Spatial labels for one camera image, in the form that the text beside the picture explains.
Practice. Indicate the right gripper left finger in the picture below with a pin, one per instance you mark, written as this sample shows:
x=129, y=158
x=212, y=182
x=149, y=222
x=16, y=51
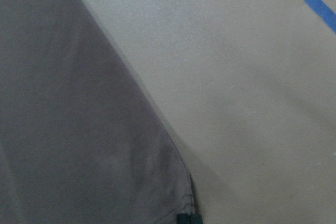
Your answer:
x=183, y=218

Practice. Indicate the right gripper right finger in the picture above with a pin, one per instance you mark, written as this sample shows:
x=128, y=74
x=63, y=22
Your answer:
x=196, y=219

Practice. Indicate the dark brown t-shirt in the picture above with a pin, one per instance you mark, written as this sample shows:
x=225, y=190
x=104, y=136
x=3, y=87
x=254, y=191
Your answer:
x=80, y=142

